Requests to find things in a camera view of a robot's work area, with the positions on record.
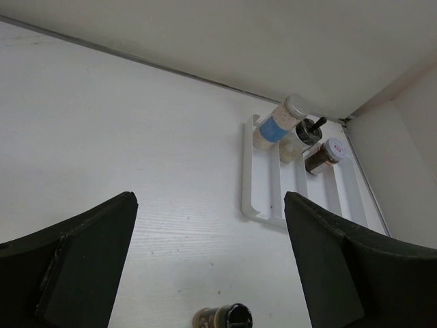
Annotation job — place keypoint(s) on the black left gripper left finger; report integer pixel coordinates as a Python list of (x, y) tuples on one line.
[(68, 274)]

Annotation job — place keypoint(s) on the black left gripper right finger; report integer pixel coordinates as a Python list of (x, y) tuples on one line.
[(352, 276)]

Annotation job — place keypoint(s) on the small black cap pepper jar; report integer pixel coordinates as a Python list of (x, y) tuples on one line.
[(236, 315)]

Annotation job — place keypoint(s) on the white lid brown spice jar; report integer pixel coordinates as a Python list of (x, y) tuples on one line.
[(327, 155)]

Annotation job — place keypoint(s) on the black cap beige spice jar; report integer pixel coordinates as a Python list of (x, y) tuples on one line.
[(305, 135)]

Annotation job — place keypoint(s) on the tall blue label spice bottle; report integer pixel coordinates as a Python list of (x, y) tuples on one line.
[(281, 121)]

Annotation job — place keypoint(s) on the white plastic organizer tray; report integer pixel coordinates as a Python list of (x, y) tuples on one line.
[(342, 189)]

